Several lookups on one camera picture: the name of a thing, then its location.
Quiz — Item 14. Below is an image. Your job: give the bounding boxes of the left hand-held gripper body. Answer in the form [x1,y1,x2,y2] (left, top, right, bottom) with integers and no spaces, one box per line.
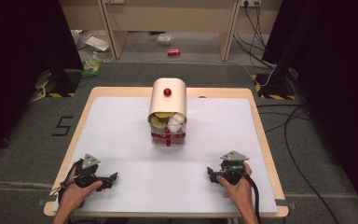
[74,153,110,191]

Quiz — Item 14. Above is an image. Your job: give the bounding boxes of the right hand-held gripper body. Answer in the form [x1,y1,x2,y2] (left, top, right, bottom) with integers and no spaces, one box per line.
[218,150,250,187]

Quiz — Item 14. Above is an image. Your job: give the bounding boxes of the person's right hand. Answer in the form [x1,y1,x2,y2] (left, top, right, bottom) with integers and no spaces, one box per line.
[215,161,255,209]

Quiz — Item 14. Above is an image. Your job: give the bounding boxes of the person's left hand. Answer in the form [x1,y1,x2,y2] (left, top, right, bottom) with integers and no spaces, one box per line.
[57,167,103,214]

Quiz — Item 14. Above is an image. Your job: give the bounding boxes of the white piece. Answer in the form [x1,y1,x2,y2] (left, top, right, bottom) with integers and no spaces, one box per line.
[166,122,183,134]
[171,112,186,124]

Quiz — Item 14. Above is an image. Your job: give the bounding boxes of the stand base with striped tape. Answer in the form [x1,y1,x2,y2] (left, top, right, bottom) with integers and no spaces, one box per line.
[251,72,298,101]
[31,68,82,104]

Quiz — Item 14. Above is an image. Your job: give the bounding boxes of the green packet on floor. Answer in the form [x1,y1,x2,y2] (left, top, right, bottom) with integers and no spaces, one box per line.
[81,53,103,77]

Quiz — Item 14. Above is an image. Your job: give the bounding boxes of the white flat box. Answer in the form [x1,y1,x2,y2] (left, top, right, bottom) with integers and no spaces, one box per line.
[83,35,111,52]

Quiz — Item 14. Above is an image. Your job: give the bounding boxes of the black curtain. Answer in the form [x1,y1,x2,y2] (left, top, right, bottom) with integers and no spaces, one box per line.
[261,0,358,216]
[0,0,84,163]

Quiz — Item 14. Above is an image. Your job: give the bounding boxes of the clear plastic packet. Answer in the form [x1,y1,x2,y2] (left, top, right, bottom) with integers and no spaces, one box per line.
[156,33,174,47]

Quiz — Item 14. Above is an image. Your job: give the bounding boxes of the wooden desk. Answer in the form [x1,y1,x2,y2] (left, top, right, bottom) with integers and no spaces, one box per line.
[59,0,283,63]

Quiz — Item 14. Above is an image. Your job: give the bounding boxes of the thin gripper cable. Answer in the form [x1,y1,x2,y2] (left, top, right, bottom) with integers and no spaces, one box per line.
[49,163,82,200]

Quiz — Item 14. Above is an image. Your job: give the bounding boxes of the thick black gripper cable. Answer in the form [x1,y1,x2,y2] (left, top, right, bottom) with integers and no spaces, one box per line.
[242,172,263,224]

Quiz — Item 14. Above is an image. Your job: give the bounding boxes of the black floor cables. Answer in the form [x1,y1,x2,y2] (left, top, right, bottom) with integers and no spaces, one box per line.
[255,103,343,224]

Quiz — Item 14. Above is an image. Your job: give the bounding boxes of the black plugged cables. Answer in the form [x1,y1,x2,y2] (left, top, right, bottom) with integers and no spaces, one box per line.
[232,0,277,70]

